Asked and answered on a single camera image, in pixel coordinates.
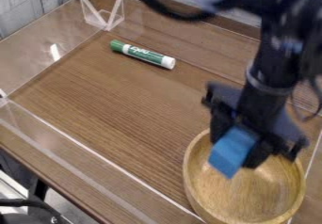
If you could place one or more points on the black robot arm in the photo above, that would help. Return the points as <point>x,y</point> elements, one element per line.
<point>289,56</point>

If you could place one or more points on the black table leg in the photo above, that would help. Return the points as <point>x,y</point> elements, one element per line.
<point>41,189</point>

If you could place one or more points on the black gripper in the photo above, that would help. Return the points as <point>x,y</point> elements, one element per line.
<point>253,109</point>

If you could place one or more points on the clear acrylic tray wall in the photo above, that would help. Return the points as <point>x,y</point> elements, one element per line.
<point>100,122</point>

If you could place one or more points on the blue rectangular block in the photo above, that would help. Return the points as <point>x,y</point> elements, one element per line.
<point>230,150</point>

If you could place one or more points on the brown wooden bowl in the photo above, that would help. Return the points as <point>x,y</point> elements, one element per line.
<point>259,196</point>

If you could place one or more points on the green white marker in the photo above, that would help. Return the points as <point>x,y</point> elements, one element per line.
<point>144,54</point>

